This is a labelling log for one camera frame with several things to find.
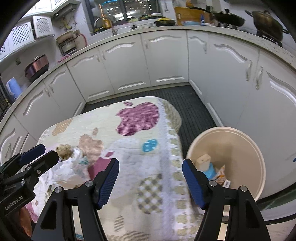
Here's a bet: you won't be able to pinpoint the white plastic bag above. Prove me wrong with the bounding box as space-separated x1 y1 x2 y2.
52 148 91 189

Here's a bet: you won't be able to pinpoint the white kitchen cabinets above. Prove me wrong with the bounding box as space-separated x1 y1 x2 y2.
1 26 295 197

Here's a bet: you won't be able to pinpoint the dark cooking pot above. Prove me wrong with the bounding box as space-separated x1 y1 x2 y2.
245 10 289 43

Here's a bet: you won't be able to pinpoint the patchwork quilt table cover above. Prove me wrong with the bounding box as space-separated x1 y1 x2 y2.
27 97 201 240

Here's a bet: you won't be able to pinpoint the pink rice cooker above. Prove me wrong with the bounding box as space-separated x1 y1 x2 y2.
24 54 49 83

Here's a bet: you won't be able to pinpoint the wooden cutting board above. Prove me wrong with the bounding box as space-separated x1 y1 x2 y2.
174 7 212 25

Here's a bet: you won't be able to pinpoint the black frying pan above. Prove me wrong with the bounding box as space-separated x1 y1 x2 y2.
189 6 245 27

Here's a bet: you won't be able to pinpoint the blue paper box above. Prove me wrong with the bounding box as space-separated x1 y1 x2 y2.
204 163 217 180

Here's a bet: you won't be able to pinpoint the black ribbed floor mat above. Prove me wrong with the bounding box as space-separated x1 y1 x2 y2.
82 84 216 157

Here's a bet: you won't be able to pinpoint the brown paper ball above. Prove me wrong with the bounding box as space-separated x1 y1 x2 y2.
56 144 73 161

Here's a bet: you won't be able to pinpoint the beige round trash bin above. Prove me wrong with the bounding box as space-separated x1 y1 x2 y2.
186 126 266 200

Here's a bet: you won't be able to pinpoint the white sponge block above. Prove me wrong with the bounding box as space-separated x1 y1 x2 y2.
195 154 211 172

